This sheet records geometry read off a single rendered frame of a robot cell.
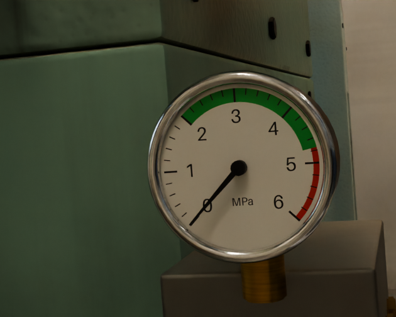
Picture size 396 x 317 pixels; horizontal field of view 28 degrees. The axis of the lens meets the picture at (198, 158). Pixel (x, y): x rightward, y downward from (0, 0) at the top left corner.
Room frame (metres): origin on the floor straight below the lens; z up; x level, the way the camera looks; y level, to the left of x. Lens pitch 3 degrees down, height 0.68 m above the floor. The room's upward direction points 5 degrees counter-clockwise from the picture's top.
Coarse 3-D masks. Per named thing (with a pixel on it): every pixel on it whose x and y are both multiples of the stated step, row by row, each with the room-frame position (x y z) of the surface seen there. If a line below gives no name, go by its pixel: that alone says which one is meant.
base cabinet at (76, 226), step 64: (0, 64) 0.35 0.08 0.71; (64, 64) 0.34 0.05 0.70; (128, 64) 0.33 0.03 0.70; (192, 64) 0.37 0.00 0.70; (0, 128) 0.35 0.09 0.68; (64, 128) 0.34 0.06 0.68; (128, 128) 0.33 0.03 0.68; (0, 192) 0.35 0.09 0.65; (64, 192) 0.34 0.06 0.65; (128, 192) 0.33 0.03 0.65; (0, 256) 0.35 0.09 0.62; (64, 256) 0.34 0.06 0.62; (128, 256) 0.33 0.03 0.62
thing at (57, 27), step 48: (0, 0) 0.35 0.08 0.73; (48, 0) 0.34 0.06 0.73; (96, 0) 0.33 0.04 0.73; (144, 0) 0.33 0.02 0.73; (192, 0) 0.38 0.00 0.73; (240, 0) 0.49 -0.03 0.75; (288, 0) 0.72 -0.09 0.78; (0, 48) 0.35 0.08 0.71; (48, 48) 0.34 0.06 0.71; (192, 48) 0.38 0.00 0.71; (240, 48) 0.48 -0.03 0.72; (288, 48) 0.69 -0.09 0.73
